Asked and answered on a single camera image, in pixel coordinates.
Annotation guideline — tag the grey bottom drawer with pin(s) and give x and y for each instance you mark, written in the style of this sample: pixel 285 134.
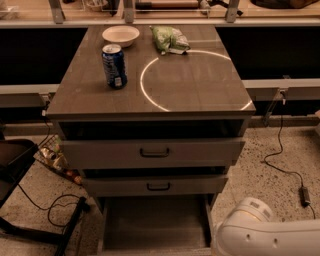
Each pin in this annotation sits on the grey bottom drawer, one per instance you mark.
pixel 157 226

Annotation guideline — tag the grey drawer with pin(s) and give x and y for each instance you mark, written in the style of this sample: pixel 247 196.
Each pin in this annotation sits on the grey drawer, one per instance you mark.
pixel 157 226
pixel 169 153
pixel 155 186

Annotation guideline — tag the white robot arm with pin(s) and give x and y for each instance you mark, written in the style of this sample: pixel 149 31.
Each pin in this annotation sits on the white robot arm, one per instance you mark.
pixel 249 230

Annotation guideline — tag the grey drawer cabinet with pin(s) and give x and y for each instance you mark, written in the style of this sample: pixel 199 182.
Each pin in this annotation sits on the grey drawer cabinet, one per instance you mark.
pixel 196 95

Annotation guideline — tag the grey top drawer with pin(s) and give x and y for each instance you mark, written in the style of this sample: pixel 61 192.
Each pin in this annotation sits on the grey top drawer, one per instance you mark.
pixel 169 153

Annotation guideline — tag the grey middle drawer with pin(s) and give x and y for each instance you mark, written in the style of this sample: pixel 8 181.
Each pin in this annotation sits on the grey middle drawer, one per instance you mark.
pixel 155 186

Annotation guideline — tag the blue soda can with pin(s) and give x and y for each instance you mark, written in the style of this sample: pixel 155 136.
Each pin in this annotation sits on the blue soda can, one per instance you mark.
pixel 114 66

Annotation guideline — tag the green chip bag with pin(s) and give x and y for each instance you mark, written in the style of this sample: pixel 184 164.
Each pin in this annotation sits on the green chip bag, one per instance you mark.
pixel 169 40

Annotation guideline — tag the white bowl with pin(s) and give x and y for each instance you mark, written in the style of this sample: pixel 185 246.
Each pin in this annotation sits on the white bowl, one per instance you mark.
pixel 121 35

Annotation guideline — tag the wire basket with items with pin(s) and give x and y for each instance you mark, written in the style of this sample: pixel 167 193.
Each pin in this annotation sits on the wire basket with items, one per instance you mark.
pixel 51 156

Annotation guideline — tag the black chair frame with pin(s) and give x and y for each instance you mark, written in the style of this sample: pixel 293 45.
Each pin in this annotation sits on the black chair frame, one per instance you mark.
pixel 16 157

